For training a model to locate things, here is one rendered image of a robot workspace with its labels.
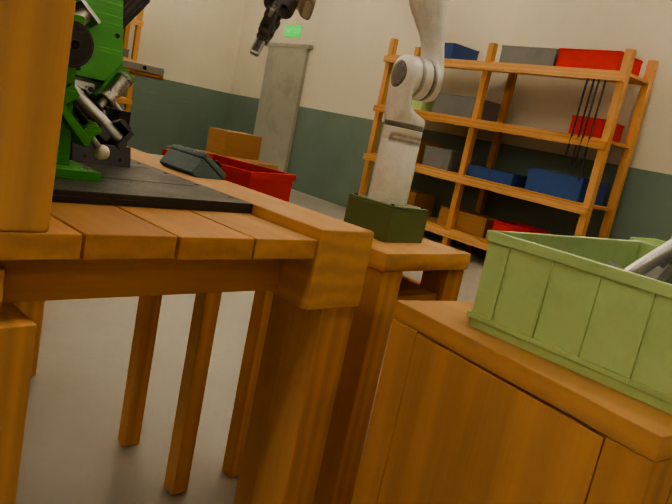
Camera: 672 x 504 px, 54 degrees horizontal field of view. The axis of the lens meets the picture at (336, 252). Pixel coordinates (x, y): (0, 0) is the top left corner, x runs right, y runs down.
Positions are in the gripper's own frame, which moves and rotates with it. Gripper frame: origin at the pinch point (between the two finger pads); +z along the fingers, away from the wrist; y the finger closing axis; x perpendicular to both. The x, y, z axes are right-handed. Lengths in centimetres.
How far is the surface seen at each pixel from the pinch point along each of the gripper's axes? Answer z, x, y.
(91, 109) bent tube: 32.0, -23.2, 5.5
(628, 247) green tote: 7, 95, 12
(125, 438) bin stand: 101, 9, -71
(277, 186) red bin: 18.8, 17.6, -32.5
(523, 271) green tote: 34, 61, 45
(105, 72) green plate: 22.1, -25.8, 1.4
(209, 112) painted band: -301, -165, -974
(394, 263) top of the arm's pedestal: 35, 47, 14
